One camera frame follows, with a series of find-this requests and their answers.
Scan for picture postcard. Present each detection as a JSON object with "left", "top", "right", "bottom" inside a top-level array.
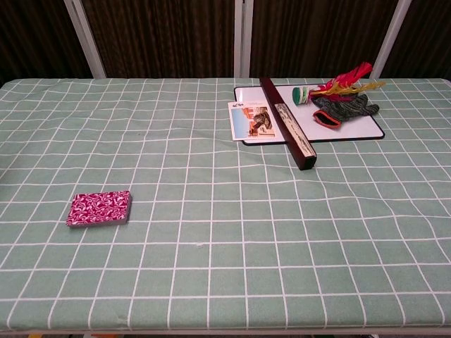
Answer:
[{"left": 228, "top": 101, "right": 277, "bottom": 142}]

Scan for green checked tablecloth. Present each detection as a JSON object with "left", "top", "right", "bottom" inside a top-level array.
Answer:
[{"left": 0, "top": 77, "right": 451, "bottom": 332}]

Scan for dark wooden long box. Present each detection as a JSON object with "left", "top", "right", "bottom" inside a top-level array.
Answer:
[{"left": 259, "top": 77, "right": 318, "bottom": 172}]

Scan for feather shuttlecock with green base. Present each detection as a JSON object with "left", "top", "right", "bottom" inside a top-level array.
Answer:
[{"left": 292, "top": 62, "right": 387, "bottom": 107}]

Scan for white board with black rim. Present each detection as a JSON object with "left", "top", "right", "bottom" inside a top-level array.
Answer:
[{"left": 233, "top": 83, "right": 385, "bottom": 146}]

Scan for grey knitted glove orange cuff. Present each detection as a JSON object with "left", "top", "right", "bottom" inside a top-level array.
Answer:
[{"left": 311, "top": 93, "right": 381, "bottom": 130}]

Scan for white upright frame post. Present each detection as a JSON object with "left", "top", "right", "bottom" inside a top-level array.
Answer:
[{"left": 233, "top": 0, "right": 254, "bottom": 79}]

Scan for white slanted frame post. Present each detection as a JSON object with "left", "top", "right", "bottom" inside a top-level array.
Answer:
[
  {"left": 371, "top": 0, "right": 414, "bottom": 80},
  {"left": 63, "top": 0, "right": 108, "bottom": 80}
]

